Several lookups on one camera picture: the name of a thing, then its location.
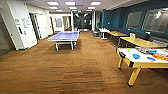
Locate dark trash bin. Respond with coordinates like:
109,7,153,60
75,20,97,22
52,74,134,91
92,30,100,38

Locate blue ping-pong table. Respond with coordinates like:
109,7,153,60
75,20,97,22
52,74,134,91
46,30,81,52

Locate small white table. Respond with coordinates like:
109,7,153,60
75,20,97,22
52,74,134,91
98,27,111,40

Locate dark glass hallway doors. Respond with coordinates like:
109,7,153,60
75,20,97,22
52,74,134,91
73,13,94,32

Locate small beige box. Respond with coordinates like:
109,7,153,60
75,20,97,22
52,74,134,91
129,32,136,39

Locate dark side doorway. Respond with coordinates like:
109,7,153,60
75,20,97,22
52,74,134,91
29,12,43,41

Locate yellow air hockey table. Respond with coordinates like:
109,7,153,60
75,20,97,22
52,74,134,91
116,47,168,88

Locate orange plastic item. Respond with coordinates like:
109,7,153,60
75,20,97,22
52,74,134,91
152,51,168,62

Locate grey elevator door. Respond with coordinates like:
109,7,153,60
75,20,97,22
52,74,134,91
0,13,15,56

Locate large wall window panel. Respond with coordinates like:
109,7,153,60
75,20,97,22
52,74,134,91
125,11,143,30
141,7,168,34

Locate white wall notices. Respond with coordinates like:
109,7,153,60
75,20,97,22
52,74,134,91
13,18,32,29

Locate black wall card reader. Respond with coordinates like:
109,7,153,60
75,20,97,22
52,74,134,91
17,26,23,35

